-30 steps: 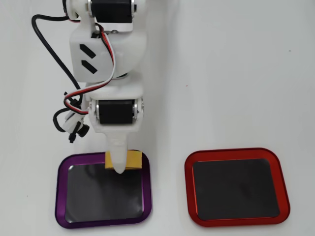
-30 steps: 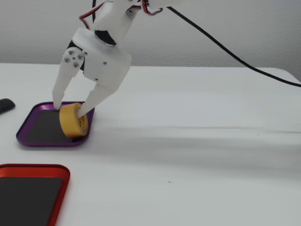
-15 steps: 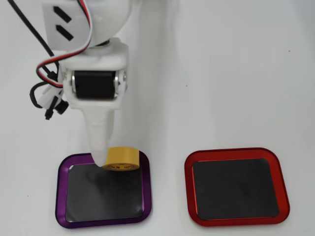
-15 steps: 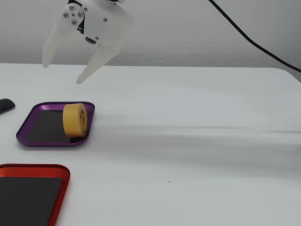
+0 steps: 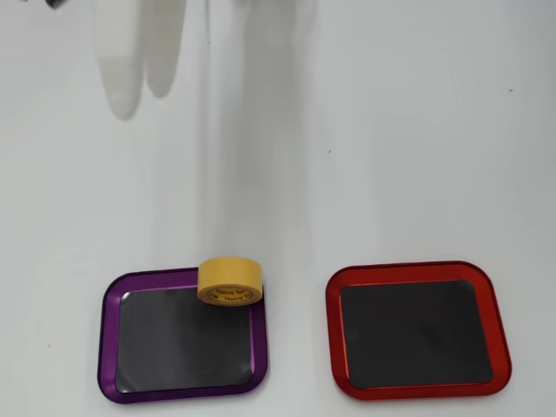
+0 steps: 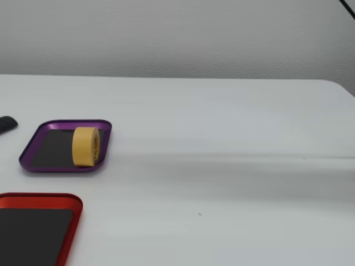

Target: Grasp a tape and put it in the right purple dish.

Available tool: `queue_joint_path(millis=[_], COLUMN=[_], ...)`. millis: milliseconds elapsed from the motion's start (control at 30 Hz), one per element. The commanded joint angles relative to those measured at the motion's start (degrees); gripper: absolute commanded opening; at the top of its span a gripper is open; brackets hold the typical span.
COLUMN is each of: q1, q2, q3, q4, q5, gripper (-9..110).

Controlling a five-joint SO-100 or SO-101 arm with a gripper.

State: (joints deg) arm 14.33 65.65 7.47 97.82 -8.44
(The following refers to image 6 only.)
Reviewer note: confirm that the yellow tape roll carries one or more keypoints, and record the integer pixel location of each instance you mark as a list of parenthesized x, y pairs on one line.
[(83, 147)]

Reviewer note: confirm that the red metal dish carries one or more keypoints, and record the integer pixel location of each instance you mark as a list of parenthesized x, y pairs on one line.
[(33, 230)]

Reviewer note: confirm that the purple metal dish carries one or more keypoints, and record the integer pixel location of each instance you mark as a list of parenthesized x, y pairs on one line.
[(47, 149)]

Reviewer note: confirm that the black ribbed object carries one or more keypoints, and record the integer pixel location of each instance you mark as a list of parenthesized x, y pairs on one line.
[(7, 123)]

